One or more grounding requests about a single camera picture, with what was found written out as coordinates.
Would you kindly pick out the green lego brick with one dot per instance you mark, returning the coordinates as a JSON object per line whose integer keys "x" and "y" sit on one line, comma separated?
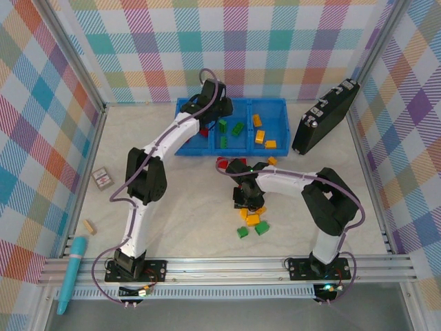
{"x": 223, "y": 126}
{"x": 224, "y": 142}
{"x": 243, "y": 232}
{"x": 237, "y": 129}
{"x": 262, "y": 228}

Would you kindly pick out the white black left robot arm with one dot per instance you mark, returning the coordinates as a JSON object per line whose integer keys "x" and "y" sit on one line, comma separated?
{"x": 146, "y": 186}

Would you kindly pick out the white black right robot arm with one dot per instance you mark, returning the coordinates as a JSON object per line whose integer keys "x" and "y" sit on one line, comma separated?
{"x": 330, "y": 210}

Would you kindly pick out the black briefcase with metal latches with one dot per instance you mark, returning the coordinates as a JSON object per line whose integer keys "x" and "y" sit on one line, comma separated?
{"x": 325, "y": 119}

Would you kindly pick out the small power connector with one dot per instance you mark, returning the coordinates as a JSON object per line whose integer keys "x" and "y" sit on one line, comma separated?
{"x": 330, "y": 288}
{"x": 146, "y": 290}

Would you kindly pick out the small card box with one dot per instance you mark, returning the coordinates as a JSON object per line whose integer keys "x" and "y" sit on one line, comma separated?
{"x": 102, "y": 178}

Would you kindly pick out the small wooden block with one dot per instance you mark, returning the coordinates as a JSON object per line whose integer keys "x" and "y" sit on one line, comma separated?
{"x": 89, "y": 227}

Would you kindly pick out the teal marker pen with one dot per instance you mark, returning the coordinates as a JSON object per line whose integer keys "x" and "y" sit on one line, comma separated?
{"x": 72, "y": 272}

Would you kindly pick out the aluminium mounting rail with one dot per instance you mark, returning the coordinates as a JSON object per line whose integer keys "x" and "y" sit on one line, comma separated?
{"x": 224, "y": 267}

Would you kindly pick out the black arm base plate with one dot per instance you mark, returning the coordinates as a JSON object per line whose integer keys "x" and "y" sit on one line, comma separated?
{"x": 156, "y": 270}
{"x": 296, "y": 270}

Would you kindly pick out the aluminium side rail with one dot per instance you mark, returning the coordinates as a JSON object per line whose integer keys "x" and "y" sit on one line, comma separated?
{"x": 82, "y": 193}
{"x": 367, "y": 172}

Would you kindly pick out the aluminium corner post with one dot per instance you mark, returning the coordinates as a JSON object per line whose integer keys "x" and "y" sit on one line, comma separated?
{"x": 382, "y": 34}
{"x": 76, "y": 55}

